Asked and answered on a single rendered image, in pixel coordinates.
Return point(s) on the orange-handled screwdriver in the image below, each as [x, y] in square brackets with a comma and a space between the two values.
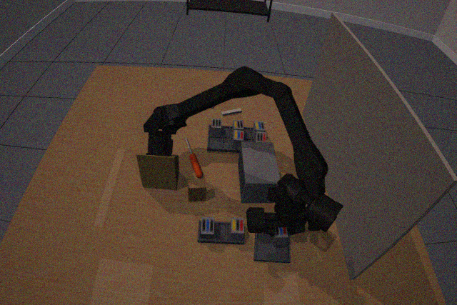
[195, 163]

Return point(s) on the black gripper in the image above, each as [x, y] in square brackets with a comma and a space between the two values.
[258, 221]

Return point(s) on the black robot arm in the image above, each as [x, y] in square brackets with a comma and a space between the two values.
[311, 167]

